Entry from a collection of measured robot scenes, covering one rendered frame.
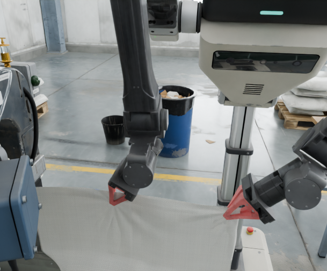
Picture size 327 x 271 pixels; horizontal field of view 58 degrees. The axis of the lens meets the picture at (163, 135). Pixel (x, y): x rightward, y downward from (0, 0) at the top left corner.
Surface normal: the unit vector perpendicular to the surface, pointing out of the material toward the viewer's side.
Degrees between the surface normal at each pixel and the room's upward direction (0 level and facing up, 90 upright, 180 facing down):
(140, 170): 93
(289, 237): 0
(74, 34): 90
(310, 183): 79
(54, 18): 90
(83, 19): 90
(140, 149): 8
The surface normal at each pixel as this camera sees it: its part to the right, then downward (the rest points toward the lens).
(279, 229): 0.02, -0.91
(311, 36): -0.07, -0.43
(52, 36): -0.14, 0.42
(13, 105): 0.99, 0.07
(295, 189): -0.33, 0.22
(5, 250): 0.28, 0.41
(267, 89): -0.11, 0.90
